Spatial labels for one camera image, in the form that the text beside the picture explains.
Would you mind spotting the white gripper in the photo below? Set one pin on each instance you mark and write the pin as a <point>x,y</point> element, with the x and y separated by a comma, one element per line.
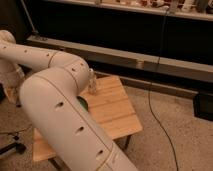
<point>11,89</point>

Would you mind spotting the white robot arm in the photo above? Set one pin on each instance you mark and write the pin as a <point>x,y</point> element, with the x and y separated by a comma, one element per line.
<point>47,83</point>

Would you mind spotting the black stand base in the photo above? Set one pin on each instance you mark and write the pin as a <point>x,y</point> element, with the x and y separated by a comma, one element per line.
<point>16,145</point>

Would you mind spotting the metal pole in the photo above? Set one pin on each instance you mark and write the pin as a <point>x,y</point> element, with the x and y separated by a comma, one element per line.
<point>34,30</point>

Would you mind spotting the green bowl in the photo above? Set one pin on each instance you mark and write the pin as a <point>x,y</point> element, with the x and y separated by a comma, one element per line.
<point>83,102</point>

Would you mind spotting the wooden table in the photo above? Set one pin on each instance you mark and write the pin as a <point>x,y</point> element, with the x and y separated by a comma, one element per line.
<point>112,109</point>

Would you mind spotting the long wooden beam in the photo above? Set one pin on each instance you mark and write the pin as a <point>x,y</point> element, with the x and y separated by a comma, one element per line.
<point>171,67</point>

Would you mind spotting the black box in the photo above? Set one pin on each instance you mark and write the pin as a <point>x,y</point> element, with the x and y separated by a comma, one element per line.
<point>203,106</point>

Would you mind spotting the shelf with items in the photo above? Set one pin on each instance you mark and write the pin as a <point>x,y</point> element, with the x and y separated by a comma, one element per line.
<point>174,8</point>

